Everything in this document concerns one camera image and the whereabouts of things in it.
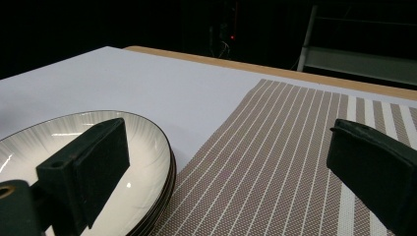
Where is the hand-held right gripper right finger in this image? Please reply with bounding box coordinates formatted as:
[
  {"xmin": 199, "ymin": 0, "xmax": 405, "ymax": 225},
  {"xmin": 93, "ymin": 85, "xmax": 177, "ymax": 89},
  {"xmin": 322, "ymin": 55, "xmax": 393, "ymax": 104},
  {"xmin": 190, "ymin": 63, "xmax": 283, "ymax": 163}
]
[{"xmin": 326, "ymin": 118, "xmax": 417, "ymax": 236}]

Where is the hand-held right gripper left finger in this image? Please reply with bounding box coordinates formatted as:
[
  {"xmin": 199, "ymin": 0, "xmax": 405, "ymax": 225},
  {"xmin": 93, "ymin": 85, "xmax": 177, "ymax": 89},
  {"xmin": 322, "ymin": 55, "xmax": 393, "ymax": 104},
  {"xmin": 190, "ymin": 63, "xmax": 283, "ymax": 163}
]
[{"xmin": 34, "ymin": 117, "xmax": 131, "ymax": 236}]

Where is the white plate with dark rim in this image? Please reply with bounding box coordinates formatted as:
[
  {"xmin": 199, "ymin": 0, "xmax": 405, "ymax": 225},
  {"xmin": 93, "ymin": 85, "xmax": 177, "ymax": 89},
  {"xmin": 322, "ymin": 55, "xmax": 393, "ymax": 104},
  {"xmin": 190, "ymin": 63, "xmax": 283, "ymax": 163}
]
[
  {"xmin": 137, "ymin": 153, "xmax": 178, "ymax": 236},
  {"xmin": 126, "ymin": 147, "xmax": 175, "ymax": 236},
  {"xmin": 0, "ymin": 109, "xmax": 173, "ymax": 236}
]

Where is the white table cover sheet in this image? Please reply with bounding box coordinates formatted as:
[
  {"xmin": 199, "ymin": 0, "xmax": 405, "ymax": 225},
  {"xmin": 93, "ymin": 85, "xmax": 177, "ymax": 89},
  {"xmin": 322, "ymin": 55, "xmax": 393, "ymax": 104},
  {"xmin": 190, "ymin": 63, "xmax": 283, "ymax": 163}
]
[{"xmin": 0, "ymin": 45, "xmax": 417, "ymax": 171}]

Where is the brown striped woven placemat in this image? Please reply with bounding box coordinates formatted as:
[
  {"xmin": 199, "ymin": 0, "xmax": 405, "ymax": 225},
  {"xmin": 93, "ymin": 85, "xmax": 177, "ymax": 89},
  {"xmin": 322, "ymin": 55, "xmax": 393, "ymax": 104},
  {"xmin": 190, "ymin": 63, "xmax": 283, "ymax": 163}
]
[{"xmin": 149, "ymin": 78, "xmax": 417, "ymax": 236}]

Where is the dark equipment with red light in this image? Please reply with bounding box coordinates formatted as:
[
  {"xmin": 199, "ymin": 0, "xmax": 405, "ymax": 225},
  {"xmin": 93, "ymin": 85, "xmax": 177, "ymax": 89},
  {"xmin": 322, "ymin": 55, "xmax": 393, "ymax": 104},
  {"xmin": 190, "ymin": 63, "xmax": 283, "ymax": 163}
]
[{"xmin": 209, "ymin": 19, "xmax": 239, "ymax": 59}]

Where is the white metal desk frame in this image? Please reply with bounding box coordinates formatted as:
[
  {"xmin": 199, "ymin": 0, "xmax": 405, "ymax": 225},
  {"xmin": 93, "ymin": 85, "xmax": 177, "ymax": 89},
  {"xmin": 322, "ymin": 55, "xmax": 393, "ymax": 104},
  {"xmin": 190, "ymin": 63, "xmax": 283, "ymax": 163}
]
[{"xmin": 296, "ymin": 3, "xmax": 417, "ymax": 88}]

